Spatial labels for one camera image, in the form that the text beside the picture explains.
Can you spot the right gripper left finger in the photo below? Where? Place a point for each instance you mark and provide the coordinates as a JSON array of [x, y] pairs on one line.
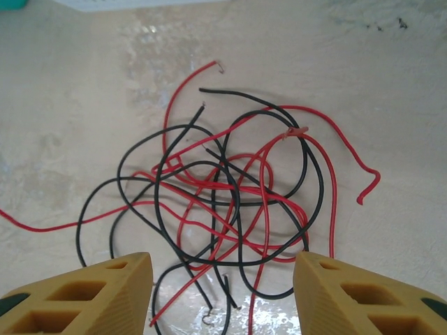
[[87, 300]]

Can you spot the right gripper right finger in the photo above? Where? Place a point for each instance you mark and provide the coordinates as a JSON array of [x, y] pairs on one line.
[[356, 300]]

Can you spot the teal plastic basket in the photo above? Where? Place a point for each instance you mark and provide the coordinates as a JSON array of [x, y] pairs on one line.
[[12, 3]]

